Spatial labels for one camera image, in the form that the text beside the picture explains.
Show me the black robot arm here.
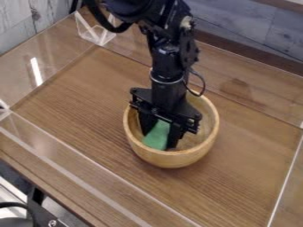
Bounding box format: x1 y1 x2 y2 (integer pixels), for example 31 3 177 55
85 0 203 150

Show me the clear acrylic enclosure wall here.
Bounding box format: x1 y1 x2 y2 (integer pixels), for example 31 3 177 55
0 12 303 227

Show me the green rectangular stick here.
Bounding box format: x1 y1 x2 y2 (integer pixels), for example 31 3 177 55
142 121 171 151

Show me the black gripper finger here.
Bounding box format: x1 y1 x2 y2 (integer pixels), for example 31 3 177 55
167 120 199 149
139 108 158 135

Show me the black cable lower left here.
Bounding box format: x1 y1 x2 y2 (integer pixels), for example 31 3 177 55
0 200 35 227

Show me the black table leg bracket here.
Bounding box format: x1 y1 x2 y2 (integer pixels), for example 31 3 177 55
27 187 69 227

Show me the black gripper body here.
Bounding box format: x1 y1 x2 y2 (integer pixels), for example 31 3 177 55
131 74 203 124

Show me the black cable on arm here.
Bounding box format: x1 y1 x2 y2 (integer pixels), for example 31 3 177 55
183 68 206 98

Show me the wooden bowl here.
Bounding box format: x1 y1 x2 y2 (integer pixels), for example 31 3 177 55
123 95 221 168

